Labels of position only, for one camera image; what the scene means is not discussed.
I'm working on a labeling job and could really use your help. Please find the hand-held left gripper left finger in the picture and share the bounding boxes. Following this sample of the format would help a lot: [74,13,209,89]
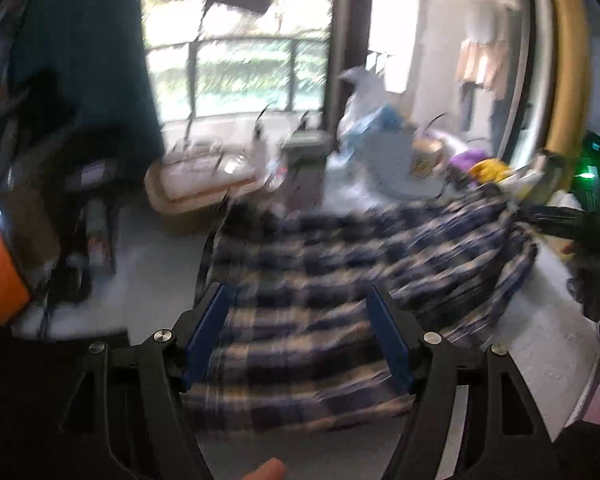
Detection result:
[60,282,238,480]

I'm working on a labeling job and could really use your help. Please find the tablet with orange screen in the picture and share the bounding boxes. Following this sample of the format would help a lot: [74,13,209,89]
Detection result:
[0,180,33,326]

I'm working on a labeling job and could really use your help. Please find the beige storage basket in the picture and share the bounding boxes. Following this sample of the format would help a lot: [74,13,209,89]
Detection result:
[145,147,263,233]

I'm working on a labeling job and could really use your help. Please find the yellow bear mug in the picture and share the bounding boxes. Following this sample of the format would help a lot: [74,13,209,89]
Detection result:
[410,135,451,181]

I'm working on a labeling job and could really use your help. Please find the white perforated basket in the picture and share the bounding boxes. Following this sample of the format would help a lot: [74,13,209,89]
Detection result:
[350,125,448,198]

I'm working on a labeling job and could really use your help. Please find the balcony railing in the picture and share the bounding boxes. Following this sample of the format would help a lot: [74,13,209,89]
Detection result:
[145,37,331,116]

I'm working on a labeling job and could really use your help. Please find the dark window post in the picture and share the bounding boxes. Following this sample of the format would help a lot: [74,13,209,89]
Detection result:
[322,0,376,131]

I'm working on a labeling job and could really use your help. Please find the hanging clothes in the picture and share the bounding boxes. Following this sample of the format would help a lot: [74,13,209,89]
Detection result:
[457,0,511,101]

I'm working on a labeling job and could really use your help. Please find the yellow purple cloth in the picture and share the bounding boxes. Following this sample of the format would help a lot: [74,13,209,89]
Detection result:
[450,150,511,183]

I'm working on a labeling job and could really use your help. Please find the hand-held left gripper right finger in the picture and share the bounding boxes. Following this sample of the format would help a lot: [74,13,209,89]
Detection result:
[367,284,556,480]

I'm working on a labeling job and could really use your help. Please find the white plastic bag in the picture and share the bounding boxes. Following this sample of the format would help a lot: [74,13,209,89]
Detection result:
[337,65,411,141]

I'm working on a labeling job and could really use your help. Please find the person's left hand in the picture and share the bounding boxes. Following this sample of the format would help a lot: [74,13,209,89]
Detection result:
[242,457,287,480]

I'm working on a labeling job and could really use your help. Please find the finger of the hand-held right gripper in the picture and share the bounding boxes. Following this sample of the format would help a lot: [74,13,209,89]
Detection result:
[517,205,600,253]

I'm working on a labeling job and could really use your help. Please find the blue curtain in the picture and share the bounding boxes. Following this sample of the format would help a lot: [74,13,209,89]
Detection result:
[10,0,163,161]

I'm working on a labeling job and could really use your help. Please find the blue plaid shirt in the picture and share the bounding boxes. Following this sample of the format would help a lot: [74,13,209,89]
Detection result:
[182,187,538,433]

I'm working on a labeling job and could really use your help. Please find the yellow curtain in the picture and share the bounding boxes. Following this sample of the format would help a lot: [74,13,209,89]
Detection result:
[545,0,593,161]

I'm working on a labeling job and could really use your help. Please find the steel tumbler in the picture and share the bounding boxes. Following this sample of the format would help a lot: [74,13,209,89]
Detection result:
[517,150,568,206]

